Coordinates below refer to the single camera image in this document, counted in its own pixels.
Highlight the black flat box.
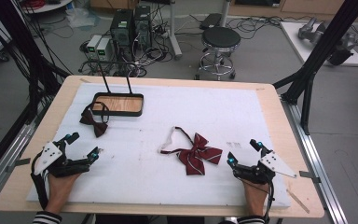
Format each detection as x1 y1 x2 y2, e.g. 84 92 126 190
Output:
199 12 224 31

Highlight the person's sleeve striped cuff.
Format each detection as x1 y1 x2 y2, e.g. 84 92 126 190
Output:
236 215 266 224
32 210 63 224

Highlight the round white table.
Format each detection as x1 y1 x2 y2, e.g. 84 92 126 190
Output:
19 0 75 15

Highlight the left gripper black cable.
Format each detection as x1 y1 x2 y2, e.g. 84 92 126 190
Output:
30 151 49 210

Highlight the black angled frame strut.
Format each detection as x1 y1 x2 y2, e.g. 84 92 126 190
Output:
272 0 358 135

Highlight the white power supply box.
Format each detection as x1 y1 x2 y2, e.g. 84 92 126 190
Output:
96 37 113 62
86 34 103 61

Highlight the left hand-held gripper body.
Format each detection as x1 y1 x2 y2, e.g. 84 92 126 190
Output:
31 136 91 179

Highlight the person's right hand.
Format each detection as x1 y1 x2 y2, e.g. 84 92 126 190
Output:
241 180 270 217

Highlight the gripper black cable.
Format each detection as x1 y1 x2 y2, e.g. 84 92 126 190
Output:
30 151 49 210
262 180 276 220

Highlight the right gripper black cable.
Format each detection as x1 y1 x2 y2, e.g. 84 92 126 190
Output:
262 180 276 220

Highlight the clear plastic bag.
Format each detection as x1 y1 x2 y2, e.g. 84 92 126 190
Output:
65 7 102 30

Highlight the slim black computer tower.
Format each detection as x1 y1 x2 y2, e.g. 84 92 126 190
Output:
133 5 153 49

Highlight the grey metal bracket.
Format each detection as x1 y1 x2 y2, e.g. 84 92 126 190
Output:
5 157 32 174
298 170 322 185

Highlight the black frame strut with cables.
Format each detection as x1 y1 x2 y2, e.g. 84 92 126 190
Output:
0 0 73 125

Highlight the thin wooden stick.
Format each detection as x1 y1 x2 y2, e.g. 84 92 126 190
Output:
285 189 310 215

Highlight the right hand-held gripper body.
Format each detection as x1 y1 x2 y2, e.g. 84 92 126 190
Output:
234 148 298 185

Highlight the black rack wooden base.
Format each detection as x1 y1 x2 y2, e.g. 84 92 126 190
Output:
80 60 145 118

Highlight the person's left sleeve striped cuff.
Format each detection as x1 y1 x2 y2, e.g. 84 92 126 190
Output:
32 210 63 224

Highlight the person's right sleeve striped cuff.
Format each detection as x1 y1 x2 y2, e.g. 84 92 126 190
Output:
236 215 266 224

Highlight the black round stool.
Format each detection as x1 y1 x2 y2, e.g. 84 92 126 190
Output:
194 25 242 82

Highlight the white metal post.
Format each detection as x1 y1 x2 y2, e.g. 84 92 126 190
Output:
219 0 232 28

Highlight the white foam mat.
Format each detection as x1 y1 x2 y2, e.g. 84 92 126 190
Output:
26 82 292 209

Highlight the white floor board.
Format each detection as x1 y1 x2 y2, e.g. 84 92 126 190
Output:
279 21 358 68

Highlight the dark maroon bow tie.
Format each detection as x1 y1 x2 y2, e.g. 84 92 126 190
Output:
79 102 110 139

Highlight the person's left hand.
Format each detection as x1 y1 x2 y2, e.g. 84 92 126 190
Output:
45 173 82 215

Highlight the tangle of black floor cables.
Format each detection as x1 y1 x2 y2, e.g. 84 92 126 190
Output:
225 14 311 41

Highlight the red striped bow tie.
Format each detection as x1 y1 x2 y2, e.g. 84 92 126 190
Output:
158 125 224 176

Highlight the aluminium rail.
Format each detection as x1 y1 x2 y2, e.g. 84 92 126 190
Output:
280 98 350 224
0 102 46 206

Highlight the large black computer tower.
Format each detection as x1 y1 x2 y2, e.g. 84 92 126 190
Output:
109 8 135 52

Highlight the grey metal table leg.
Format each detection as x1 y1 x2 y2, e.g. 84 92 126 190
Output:
167 0 184 61

